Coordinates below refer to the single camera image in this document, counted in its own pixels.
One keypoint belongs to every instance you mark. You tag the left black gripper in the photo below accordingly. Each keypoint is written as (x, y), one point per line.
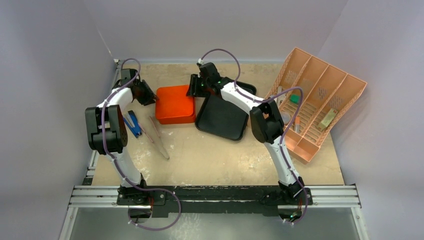
(149, 98)

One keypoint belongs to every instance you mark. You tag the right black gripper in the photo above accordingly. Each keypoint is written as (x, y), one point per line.
(193, 86)

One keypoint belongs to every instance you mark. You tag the orange box lid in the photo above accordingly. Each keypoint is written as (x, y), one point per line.
(172, 101)

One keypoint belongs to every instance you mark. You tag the orange chocolate box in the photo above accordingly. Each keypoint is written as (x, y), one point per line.
(171, 120)

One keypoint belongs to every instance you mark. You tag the pink metal tongs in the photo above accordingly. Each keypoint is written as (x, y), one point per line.
(151, 131)

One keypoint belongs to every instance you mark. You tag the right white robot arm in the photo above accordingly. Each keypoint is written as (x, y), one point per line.
(267, 124)

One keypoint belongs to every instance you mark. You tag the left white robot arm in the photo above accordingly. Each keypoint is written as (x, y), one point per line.
(107, 132)

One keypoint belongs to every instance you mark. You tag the blue stapler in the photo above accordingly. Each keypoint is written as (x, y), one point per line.
(132, 123)

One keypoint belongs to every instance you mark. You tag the black tray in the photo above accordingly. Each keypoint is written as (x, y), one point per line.
(221, 118)

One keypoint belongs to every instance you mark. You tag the paper clip jar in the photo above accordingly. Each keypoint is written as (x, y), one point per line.
(286, 117)

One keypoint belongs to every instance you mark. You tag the green eraser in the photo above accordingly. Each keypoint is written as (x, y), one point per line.
(295, 98)

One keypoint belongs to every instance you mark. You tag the glue stick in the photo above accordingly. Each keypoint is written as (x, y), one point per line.
(297, 124)

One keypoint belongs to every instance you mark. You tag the pink desk organizer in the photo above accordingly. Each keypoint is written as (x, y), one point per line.
(325, 87)

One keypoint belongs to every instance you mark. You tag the staple box in organizer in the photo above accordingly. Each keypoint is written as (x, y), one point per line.
(327, 119)

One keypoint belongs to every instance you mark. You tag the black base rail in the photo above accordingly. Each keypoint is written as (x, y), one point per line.
(266, 200)

